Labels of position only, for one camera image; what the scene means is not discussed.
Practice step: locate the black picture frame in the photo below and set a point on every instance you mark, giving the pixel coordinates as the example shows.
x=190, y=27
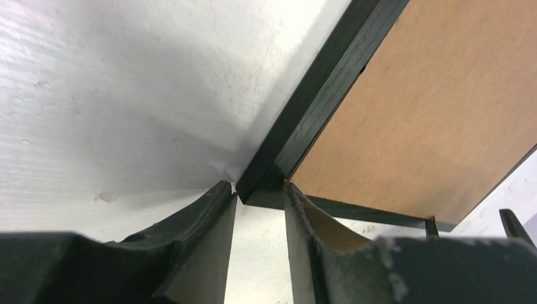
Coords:
x=342, y=59

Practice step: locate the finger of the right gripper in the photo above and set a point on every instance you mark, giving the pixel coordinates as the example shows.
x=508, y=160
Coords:
x=431, y=228
x=513, y=227

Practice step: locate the brown cardboard backing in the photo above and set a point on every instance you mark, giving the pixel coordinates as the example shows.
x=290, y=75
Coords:
x=445, y=108

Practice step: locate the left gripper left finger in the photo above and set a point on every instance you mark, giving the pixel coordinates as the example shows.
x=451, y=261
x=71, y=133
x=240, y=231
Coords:
x=183, y=258

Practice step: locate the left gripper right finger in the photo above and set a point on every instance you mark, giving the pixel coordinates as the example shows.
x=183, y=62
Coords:
x=329, y=263

